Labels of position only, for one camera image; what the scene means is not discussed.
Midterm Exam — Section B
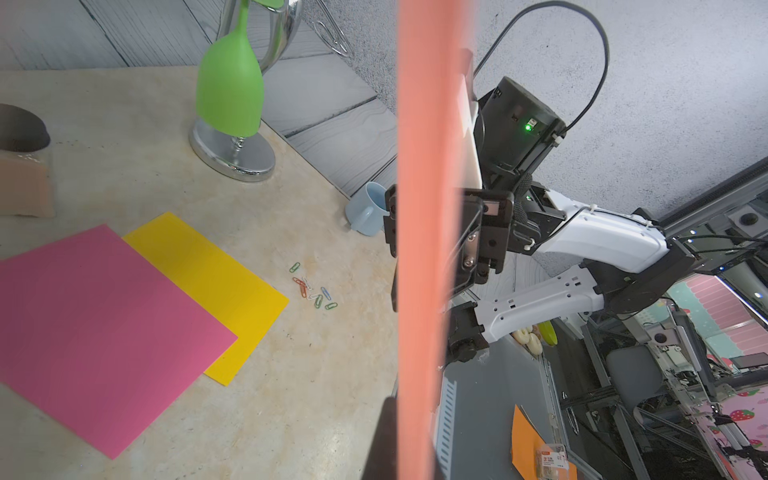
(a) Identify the light blue cup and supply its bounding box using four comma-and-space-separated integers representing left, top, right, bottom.
345, 182, 389, 237

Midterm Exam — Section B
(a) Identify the small black-capped bottle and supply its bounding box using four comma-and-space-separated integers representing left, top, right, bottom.
1, 104, 55, 218

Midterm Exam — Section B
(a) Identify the yellow paper sheet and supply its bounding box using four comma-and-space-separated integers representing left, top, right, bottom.
124, 212, 289, 386

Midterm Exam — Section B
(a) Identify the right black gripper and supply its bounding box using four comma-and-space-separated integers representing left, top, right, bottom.
383, 184, 516, 313

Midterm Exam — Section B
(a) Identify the green plastic wine glass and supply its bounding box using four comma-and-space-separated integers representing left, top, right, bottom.
196, 1, 285, 137

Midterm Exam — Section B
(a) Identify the chrome glass holder stand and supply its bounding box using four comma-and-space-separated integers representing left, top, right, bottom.
189, 1, 303, 183

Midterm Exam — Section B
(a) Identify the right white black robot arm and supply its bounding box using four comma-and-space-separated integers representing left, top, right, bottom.
445, 62, 697, 363

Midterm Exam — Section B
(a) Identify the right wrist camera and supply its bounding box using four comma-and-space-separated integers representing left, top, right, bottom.
457, 48, 482, 189

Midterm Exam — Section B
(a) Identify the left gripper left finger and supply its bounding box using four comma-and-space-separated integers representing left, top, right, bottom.
361, 396, 397, 480

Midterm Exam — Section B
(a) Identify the magenta paper sheet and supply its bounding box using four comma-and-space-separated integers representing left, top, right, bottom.
1, 225, 235, 458

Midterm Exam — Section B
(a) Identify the orange paper outside cell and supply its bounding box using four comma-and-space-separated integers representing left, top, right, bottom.
510, 405, 578, 480

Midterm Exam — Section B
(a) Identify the salmon pink paper sheet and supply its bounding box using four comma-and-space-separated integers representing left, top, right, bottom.
396, 1, 473, 479

